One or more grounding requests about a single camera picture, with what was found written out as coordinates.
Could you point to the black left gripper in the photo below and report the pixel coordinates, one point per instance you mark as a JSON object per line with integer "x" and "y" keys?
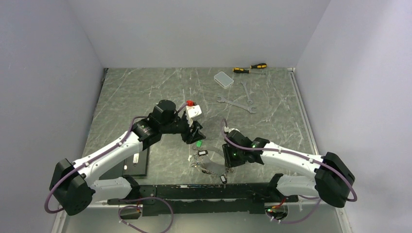
{"x": 195, "y": 135}

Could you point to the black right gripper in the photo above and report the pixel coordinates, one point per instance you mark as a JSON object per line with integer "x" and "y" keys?
{"x": 229, "y": 161}

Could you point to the metal key organizer plate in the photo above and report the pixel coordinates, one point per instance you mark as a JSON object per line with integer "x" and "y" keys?
{"x": 205, "y": 165}

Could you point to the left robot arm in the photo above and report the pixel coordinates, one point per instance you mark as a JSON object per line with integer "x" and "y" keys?
{"x": 75, "y": 185}

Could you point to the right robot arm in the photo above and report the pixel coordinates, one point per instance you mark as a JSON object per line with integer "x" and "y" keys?
{"x": 323, "y": 176}

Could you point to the green key tag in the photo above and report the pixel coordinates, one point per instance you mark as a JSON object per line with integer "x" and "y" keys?
{"x": 199, "y": 143}

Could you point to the black key tag white label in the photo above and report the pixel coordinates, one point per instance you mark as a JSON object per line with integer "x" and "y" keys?
{"x": 202, "y": 152}

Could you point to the large silver wrench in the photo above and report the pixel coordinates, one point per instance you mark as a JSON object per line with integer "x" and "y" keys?
{"x": 251, "y": 109}

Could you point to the small silver wrench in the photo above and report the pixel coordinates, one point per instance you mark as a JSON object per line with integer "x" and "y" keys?
{"x": 249, "y": 99}

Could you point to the clear plastic box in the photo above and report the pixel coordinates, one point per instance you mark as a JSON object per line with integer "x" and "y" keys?
{"x": 223, "y": 80}

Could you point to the black flat box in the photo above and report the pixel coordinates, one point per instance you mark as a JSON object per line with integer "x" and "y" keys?
{"x": 135, "y": 166}

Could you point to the yellow black screwdriver front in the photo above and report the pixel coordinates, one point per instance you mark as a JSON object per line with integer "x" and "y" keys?
{"x": 245, "y": 71}

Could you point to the yellow black screwdriver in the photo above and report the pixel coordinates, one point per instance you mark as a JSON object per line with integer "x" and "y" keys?
{"x": 257, "y": 66}
{"x": 245, "y": 71}

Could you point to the yellow black screwdriver rear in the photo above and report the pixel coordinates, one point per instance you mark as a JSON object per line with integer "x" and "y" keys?
{"x": 257, "y": 66}

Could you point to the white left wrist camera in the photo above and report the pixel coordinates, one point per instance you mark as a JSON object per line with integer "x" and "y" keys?
{"x": 194, "y": 112}

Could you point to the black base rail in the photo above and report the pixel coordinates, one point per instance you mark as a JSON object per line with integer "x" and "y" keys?
{"x": 161, "y": 199}

